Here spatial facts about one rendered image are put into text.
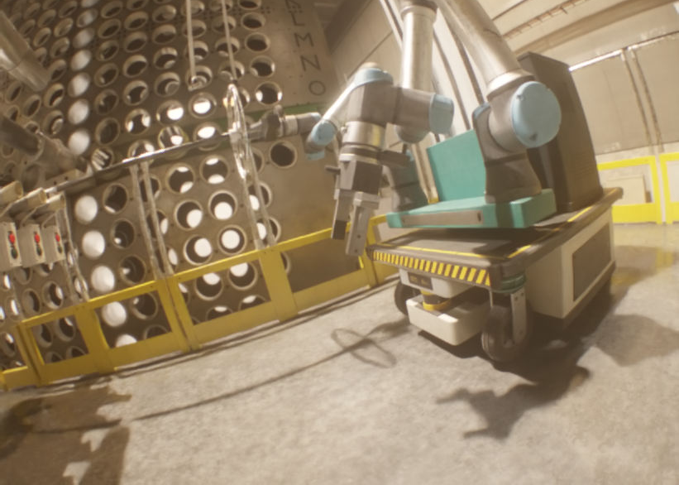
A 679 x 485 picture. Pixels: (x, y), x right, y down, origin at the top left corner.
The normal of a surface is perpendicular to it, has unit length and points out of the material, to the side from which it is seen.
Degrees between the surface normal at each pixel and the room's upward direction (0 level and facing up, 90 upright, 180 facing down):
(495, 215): 90
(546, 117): 97
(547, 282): 90
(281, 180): 90
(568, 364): 0
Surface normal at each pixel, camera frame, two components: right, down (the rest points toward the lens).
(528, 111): -0.04, 0.23
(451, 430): -0.26, -0.96
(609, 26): -0.89, 0.26
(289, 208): 0.39, -0.02
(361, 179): 0.21, 0.17
